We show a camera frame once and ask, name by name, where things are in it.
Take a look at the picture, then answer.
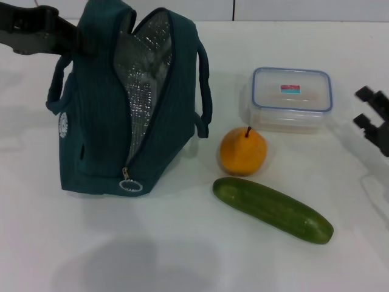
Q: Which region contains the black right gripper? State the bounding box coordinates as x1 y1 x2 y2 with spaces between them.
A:
353 86 389 158

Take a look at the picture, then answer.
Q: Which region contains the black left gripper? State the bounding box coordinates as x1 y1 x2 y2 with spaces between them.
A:
0 5 101 56

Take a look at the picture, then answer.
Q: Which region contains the clear plastic food container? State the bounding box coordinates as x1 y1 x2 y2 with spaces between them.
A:
239 67 332 134

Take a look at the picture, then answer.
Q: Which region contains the dark teal insulated lunch bag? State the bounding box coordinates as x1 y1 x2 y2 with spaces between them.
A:
45 0 210 198

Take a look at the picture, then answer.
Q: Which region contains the orange yellow pear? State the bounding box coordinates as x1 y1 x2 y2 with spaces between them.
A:
220 126 269 178

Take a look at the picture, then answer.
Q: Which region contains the green cucumber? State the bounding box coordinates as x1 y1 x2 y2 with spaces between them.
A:
212 176 334 245

